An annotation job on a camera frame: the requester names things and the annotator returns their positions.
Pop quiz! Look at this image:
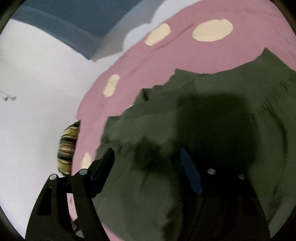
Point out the olive green small garment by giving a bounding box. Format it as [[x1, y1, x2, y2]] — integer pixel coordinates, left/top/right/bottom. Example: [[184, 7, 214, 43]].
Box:
[[94, 49, 295, 240]]

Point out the black gold striped pillow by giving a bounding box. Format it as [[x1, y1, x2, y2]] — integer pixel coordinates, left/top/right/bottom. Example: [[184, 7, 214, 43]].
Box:
[[57, 120, 80, 176]]

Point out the ceiling fan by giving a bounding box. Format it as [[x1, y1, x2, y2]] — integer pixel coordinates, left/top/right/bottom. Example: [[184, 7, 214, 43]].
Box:
[[0, 91, 16, 101]]

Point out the pink polka dot bedsheet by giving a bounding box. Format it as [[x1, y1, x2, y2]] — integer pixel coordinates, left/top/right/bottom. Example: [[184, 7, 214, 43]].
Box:
[[76, 1, 295, 240]]

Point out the blue curtain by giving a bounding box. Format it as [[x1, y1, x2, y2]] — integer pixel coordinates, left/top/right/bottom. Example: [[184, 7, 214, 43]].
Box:
[[12, 0, 139, 60]]

